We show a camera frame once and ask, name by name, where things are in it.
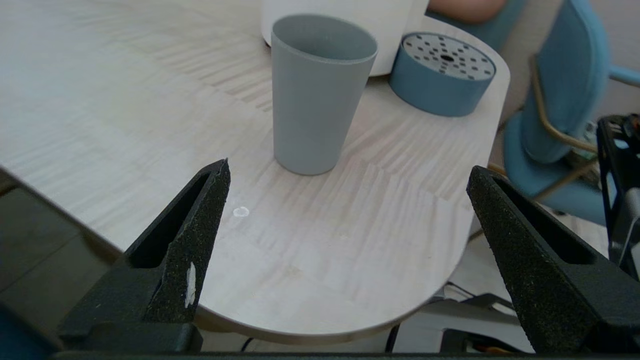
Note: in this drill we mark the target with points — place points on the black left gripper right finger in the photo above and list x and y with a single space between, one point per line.
550 290

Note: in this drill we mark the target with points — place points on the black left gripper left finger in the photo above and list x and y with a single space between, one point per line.
185 240

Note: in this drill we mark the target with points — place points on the grey plastic cup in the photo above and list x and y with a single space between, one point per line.
315 110

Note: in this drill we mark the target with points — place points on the round grey drip tray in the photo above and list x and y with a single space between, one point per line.
435 90

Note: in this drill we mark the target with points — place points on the large white tea dispenser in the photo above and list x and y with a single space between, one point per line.
390 30

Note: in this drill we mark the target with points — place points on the pink bolster cushion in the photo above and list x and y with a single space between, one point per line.
465 9

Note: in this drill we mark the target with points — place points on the blue chair with brass frame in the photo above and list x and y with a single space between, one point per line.
565 75

